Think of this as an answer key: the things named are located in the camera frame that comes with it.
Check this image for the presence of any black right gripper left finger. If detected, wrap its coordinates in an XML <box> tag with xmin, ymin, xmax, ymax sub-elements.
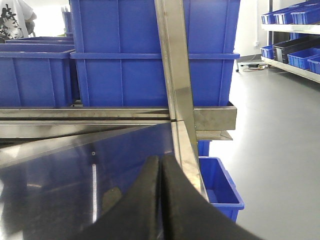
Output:
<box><xmin>71</xmin><ymin>155</ymin><xmax>160</xmax><ymax>240</ymax></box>

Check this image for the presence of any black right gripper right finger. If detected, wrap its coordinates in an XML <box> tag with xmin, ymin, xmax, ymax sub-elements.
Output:
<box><xmin>161</xmin><ymin>155</ymin><xmax>258</xmax><ymax>240</ymax></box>

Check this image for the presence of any blue bin on floor right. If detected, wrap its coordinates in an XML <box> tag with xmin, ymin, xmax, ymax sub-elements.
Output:
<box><xmin>198</xmin><ymin>140</ymin><xmax>245</xmax><ymax>222</ymax></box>

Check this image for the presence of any right blue plastic bin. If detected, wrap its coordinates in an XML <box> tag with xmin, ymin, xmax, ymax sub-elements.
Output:
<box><xmin>70</xmin><ymin>0</ymin><xmax>240</xmax><ymax>107</ymax></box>

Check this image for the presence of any blue plastic bin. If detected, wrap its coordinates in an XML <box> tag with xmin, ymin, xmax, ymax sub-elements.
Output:
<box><xmin>0</xmin><ymin>37</ymin><xmax>75</xmax><ymax>108</ymax></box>
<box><xmin>70</xmin><ymin>0</ymin><xmax>240</xmax><ymax>107</ymax></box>

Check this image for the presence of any left blue plastic bin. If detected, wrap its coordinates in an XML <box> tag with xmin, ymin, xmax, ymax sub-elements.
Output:
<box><xmin>0</xmin><ymin>37</ymin><xmax>75</xmax><ymax>108</ymax></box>

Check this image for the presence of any stainless steel rack frame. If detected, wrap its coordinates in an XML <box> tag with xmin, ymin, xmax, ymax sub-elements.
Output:
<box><xmin>0</xmin><ymin>0</ymin><xmax>236</xmax><ymax>200</ymax></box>

